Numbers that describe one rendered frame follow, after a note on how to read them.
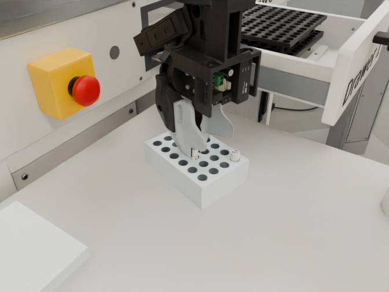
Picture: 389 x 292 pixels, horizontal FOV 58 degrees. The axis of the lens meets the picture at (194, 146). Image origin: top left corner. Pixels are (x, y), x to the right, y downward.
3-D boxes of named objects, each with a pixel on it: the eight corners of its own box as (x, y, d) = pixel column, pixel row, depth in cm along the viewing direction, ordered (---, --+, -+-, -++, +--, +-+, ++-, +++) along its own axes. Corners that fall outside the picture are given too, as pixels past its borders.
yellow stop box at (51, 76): (104, 101, 51) (95, 53, 46) (63, 123, 46) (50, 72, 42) (80, 91, 53) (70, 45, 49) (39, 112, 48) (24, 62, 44)
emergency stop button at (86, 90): (105, 100, 48) (101, 72, 45) (83, 113, 45) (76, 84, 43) (90, 94, 49) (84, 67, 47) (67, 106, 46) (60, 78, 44)
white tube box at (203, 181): (246, 181, 49) (249, 159, 46) (201, 210, 44) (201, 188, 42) (189, 141, 56) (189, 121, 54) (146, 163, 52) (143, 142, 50)
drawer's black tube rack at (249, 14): (319, 49, 68) (327, 15, 64) (283, 83, 56) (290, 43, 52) (220, 28, 78) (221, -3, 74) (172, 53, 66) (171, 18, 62)
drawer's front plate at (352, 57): (377, 59, 68) (396, 0, 62) (332, 128, 49) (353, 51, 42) (368, 58, 69) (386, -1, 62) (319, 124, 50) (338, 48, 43)
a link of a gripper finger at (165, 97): (164, 137, 41) (162, 64, 36) (156, 131, 42) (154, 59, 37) (194, 124, 43) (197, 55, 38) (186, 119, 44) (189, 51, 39)
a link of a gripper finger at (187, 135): (195, 183, 42) (199, 115, 36) (165, 159, 45) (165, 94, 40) (215, 173, 43) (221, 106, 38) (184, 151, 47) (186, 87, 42)
